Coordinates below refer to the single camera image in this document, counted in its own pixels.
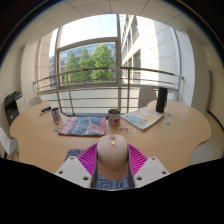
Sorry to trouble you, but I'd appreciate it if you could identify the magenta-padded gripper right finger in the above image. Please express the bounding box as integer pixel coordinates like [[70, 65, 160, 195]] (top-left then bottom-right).
[[126, 143, 171, 189]]

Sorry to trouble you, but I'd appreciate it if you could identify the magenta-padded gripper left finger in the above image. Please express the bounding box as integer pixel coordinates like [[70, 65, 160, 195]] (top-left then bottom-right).
[[54, 143, 100, 190]]

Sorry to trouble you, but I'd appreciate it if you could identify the beige computer mouse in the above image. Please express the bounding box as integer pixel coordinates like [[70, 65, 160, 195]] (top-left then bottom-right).
[[96, 133, 130, 181]]

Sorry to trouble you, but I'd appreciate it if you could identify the dark blue patterned mouse pad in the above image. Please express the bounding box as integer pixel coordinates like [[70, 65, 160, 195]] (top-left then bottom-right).
[[64, 148, 130, 191]]

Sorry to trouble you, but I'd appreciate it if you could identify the red and blue magazine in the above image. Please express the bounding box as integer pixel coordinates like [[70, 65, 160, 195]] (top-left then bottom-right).
[[57, 115, 108, 137]]

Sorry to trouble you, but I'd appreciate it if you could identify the small transparent wrapper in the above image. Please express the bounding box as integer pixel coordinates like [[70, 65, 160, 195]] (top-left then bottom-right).
[[117, 126, 130, 134]]

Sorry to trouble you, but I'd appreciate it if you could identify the light blue illustrated booklet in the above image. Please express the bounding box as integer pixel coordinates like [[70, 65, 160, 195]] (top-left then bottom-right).
[[120, 106, 165, 132]]

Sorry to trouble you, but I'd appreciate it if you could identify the grey printed mug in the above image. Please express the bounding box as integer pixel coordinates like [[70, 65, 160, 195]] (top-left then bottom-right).
[[50, 106, 63, 123]]

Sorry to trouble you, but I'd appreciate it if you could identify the printed metal tin can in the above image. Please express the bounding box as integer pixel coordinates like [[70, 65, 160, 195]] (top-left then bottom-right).
[[107, 108, 122, 127]]

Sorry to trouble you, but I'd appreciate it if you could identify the black stapler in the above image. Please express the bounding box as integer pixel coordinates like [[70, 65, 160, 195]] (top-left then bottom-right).
[[39, 105, 53, 116]]

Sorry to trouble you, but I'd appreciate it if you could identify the white chair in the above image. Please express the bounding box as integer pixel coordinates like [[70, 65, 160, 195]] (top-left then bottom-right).
[[26, 95, 44, 109], [0, 126, 20, 158], [137, 86, 158, 110]]

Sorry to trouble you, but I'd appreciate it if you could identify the black printer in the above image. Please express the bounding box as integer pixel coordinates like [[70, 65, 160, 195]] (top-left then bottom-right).
[[3, 90, 24, 127]]

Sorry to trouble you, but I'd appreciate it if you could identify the metal balcony railing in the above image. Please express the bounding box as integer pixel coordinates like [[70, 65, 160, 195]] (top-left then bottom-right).
[[32, 66, 184, 115]]

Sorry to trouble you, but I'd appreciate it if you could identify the green tree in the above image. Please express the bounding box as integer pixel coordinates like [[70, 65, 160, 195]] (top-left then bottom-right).
[[61, 43, 117, 84]]

